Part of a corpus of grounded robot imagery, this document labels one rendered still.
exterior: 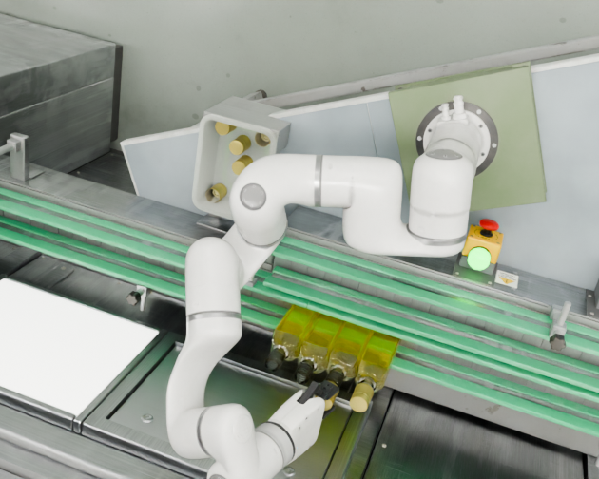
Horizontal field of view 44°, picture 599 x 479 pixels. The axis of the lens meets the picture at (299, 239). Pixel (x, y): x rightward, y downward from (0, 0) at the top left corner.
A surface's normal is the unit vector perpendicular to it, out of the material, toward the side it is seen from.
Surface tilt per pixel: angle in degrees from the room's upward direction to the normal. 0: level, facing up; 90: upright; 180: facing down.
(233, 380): 90
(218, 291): 54
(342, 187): 16
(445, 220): 20
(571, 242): 0
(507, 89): 2
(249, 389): 90
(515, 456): 90
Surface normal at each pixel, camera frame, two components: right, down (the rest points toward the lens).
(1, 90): 0.93, 0.29
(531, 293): 0.17, -0.88
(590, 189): -0.31, 0.38
